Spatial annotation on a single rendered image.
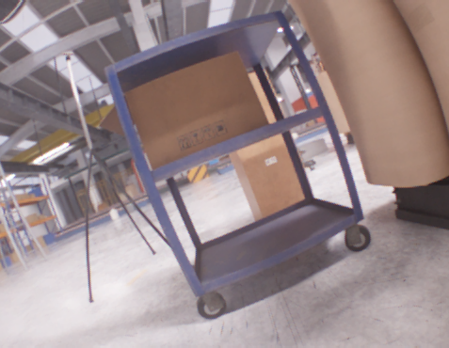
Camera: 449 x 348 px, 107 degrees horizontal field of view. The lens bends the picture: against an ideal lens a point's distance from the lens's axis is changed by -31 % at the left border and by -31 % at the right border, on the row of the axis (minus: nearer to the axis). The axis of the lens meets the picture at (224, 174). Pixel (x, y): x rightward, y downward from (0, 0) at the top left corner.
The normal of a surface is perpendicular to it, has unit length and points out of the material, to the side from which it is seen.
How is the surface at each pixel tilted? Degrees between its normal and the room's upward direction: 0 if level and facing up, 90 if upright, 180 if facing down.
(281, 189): 90
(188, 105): 90
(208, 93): 90
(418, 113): 90
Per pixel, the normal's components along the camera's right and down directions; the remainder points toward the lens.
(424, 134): -0.52, 0.26
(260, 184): 0.14, 0.01
